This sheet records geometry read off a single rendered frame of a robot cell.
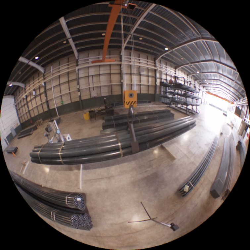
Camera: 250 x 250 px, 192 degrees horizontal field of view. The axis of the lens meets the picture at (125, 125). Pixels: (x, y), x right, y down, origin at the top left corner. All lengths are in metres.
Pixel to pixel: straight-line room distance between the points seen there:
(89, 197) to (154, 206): 1.82
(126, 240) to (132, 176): 2.19
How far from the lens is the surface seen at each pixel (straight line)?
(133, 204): 2.39
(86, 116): 6.98
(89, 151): 1.44
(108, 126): 4.37
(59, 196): 2.17
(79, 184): 2.76
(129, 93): 1.25
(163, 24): 9.90
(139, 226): 2.50
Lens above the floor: 2.38
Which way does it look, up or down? 28 degrees down
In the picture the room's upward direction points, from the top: 2 degrees counter-clockwise
